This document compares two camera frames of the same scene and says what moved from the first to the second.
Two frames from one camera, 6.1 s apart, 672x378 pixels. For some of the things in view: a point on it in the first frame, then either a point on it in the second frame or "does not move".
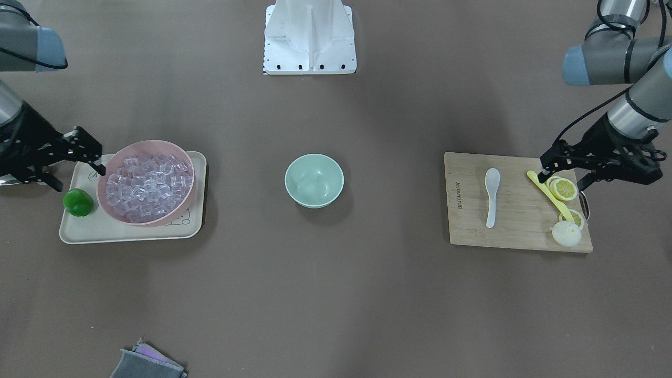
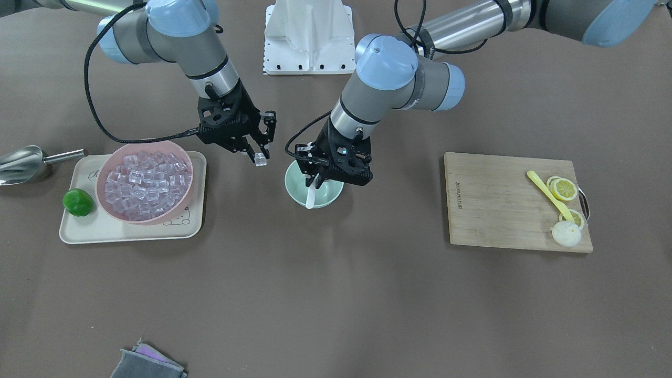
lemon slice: x=564 y=189 does not move
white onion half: x=566 y=233 does not move
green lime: x=78 y=202 does not move
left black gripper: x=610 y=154 -> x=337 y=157
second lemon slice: x=577 y=216 does not move
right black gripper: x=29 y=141 -> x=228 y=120
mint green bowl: x=313 y=180 does not move
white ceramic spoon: x=492 y=177 -> x=311 y=194
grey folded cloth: x=145 y=361 does not move
